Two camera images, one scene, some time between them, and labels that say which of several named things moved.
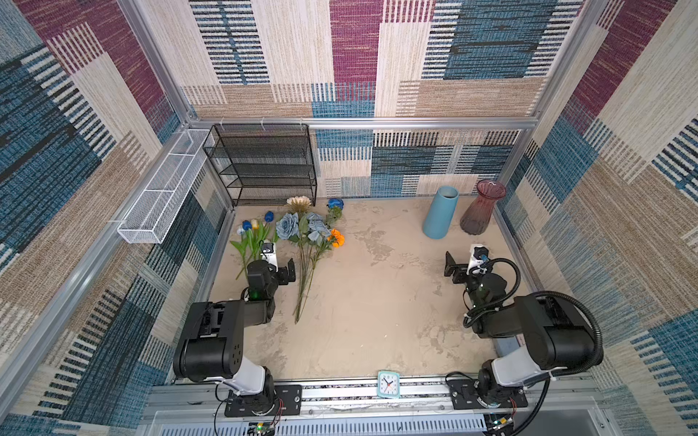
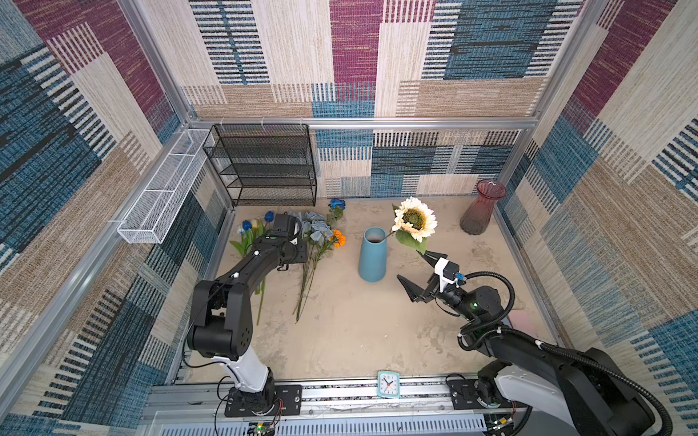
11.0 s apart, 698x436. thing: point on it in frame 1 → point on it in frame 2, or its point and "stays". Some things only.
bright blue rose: x=335 y=208 stays
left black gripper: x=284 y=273 → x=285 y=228
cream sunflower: x=299 y=203 → x=413 y=222
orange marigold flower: x=336 y=238 stays
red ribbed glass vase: x=476 y=218 stays
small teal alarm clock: x=388 y=384 stays
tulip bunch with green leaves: x=254 y=234 stays
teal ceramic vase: x=441 y=213 → x=373 y=254
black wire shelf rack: x=264 y=162 stays
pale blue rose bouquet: x=309 y=230 stays
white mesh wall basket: x=149 y=219 stays
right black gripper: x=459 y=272 → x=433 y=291
